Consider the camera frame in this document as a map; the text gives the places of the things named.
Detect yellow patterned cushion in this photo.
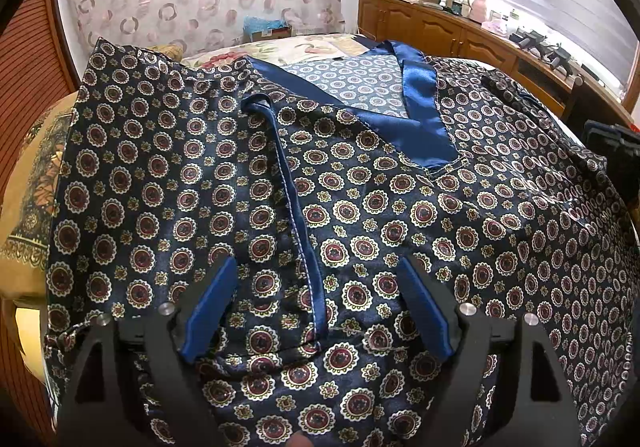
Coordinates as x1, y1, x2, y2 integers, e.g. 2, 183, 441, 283
0, 92, 76, 300

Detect black tools on cabinet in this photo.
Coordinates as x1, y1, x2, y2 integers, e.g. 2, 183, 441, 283
512, 27, 577, 76

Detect cardboard box with blue netting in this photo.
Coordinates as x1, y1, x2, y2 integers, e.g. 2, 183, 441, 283
243, 17, 294, 44

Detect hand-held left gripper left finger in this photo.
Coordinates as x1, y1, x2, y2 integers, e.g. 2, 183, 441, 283
57, 257, 239, 447

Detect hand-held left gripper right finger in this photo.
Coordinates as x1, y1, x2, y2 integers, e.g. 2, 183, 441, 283
397, 256, 583, 447

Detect wooden cabinet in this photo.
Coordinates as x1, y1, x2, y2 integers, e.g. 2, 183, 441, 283
357, 0, 636, 128

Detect navy patterned satin shirt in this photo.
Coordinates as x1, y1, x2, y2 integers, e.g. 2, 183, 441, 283
45, 39, 640, 447

